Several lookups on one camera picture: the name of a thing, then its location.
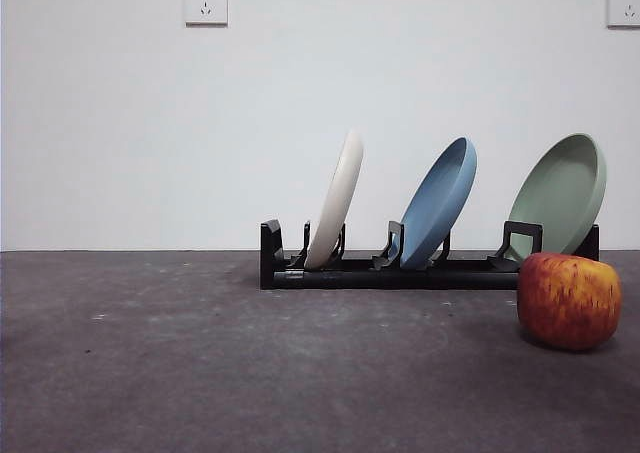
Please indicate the red yellow apple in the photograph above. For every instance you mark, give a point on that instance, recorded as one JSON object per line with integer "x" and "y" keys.
{"x": 570, "y": 300}

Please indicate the blue plate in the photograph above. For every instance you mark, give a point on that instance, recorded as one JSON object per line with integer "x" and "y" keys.
{"x": 440, "y": 203}

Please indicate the cream yellow plate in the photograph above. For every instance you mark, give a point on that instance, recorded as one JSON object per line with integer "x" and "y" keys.
{"x": 337, "y": 198}

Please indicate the black plate rack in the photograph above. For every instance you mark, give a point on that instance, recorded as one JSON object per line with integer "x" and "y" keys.
{"x": 400, "y": 279}

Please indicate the white wall socket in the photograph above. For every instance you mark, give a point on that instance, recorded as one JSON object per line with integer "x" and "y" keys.
{"x": 206, "y": 3}
{"x": 625, "y": 5}

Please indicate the green plate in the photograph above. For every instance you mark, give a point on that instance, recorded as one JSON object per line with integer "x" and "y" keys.
{"x": 555, "y": 198}

